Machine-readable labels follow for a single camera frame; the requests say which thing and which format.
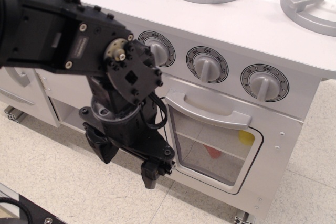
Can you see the grey left control knob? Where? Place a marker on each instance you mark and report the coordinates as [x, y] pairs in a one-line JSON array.
[[160, 46]]

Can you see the grey cabinet door handle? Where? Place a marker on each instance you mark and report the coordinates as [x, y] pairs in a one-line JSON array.
[[20, 78]]

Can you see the grey oven door handle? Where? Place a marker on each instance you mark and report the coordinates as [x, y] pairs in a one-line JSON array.
[[205, 113]]

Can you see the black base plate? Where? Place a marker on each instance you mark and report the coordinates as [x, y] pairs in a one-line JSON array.
[[29, 212]]

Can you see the grey right stove burner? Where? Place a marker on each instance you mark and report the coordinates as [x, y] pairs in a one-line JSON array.
[[315, 15]]

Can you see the grey right control knob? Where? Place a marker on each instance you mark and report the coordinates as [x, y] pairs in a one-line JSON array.
[[264, 83]]

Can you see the grey middle control knob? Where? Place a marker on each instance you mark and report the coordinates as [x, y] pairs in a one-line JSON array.
[[207, 64]]

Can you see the yellow toy in oven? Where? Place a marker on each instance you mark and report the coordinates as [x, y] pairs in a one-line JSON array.
[[246, 137]]

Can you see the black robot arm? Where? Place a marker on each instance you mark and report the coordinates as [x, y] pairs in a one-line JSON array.
[[66, 37]]

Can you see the white toy kitchen body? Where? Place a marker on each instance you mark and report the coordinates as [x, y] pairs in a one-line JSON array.
[[244, 32]]

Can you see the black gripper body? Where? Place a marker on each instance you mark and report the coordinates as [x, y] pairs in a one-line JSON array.
[[134, 130]]

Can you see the aluminium frame rail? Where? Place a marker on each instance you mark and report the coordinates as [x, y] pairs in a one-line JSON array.
[[15, 114]]

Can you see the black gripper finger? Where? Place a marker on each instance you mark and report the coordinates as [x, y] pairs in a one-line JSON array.
[[150, 174], [103, 148]]

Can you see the white left cabinet door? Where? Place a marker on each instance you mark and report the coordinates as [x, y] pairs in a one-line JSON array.
[[31, 99]]

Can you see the white toy oven door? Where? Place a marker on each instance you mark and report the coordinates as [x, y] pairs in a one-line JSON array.
[[246, 177]]

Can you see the red toy pepper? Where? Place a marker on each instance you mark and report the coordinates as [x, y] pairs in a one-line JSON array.
[[214, 153]]

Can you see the grey control knob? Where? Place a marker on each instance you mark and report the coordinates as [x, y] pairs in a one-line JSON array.
[[207, 64], [160, 46], [264, 83]]

